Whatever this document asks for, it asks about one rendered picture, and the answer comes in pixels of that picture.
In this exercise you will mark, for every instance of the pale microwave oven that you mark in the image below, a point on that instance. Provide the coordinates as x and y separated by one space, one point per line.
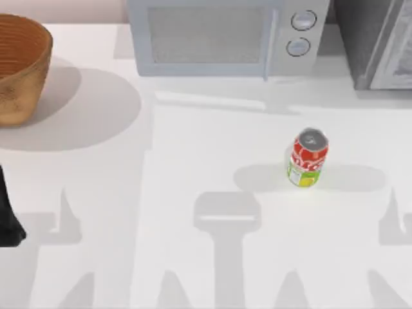
212 69

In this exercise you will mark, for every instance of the red and green can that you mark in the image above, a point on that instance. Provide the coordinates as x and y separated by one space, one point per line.
308 159

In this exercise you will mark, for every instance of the microwave knob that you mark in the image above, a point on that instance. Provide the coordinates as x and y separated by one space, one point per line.
298 47
304 19

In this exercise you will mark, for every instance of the brown woven basket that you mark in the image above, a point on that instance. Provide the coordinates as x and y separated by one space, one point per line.
22 74

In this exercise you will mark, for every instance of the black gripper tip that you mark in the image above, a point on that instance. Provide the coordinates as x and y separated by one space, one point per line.
8 219

